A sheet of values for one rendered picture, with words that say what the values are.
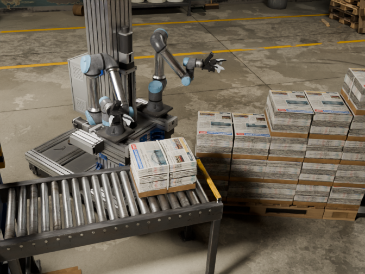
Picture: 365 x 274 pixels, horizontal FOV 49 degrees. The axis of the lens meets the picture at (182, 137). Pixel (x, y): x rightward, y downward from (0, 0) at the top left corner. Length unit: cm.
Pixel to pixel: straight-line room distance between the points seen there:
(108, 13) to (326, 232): 251
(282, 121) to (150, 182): 120
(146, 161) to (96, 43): 110
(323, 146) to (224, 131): 79
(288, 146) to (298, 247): 84
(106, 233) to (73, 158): 164
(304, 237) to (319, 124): 99
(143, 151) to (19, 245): 89
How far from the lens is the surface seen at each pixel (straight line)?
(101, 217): 248
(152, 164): 247
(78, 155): 402
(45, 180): 282
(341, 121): 329
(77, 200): 262
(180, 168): 252
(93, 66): 285
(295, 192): 363
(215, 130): 322
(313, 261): 350
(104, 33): 309
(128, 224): 245
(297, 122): 321
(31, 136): 483
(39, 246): 247
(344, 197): 376
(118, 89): 283
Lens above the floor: 251
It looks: 33 degrees down
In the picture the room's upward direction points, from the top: 3 degrees clockwise
